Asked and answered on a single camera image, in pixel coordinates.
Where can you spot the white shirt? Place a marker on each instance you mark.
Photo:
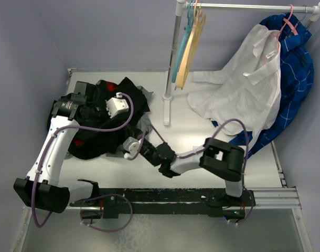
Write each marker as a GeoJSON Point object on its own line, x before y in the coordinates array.
{"type": "Point", "coordinates": [247, 88]}

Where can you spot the red black plaid shirt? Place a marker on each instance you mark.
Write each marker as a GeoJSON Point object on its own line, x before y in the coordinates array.
{"type": "Point", "coordinates": [108, 88]}

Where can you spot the beige wooden hanger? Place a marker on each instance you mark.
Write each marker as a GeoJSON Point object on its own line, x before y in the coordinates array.
{"type": "Point", "coordinates": [192, 45]}

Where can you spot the metal clothes rack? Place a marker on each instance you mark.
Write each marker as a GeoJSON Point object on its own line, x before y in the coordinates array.
{"type": "Point", "coordinates": [183, 5]}

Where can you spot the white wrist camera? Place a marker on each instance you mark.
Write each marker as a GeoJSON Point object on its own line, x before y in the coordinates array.
{"type": "Point", "coordinates": [131, 147]}
{"type": "Point", "coordinates": [116, 105]}

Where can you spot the teal plastic hanger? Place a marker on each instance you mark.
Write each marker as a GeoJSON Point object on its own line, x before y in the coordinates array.
{"type": "Point", "coordinates": [187, 31]}

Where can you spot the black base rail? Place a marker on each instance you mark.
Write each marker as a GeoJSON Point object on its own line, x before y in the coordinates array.
{"type": "Point", "coordinates": [213, 202]}

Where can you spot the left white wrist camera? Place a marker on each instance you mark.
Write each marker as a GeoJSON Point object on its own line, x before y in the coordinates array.
{"type": "Point", "coordinates": [116, 105]}

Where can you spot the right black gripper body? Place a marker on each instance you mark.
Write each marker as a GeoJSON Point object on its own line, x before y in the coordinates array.
{"type": "Point", "coordinates": [147, 153]}

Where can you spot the grey shirt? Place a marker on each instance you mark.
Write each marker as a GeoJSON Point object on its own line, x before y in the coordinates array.
{"type": "Point", "coordinates": [145, 123]}

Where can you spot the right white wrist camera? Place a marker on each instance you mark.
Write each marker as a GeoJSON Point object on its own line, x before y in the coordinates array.
{"type": "Point", "coordinates": [131, 147]}

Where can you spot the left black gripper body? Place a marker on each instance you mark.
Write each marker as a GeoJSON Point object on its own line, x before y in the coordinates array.
{"type": "Point", "coordinates": [97, 115]}

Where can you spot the pink hanger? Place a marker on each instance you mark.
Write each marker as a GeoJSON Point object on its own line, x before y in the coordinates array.
{"type": "Point", "coordinates": [285, 32]}

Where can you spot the blue plaid shirt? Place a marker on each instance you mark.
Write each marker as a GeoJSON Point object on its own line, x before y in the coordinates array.
{"type": "Point", "coordinates": [297, 77]}

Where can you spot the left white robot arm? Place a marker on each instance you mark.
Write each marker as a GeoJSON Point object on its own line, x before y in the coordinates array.
{"type": "Point", "coordinates": [40, 189]}

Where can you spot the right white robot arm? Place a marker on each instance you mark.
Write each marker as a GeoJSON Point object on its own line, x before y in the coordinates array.
{"type": "Point", "coordinates": [222, 159]}

